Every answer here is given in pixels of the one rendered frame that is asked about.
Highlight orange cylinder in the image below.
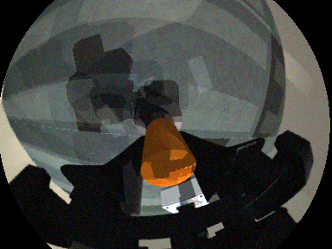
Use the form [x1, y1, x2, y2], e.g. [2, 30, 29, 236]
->
[141, 118, 196, 186]

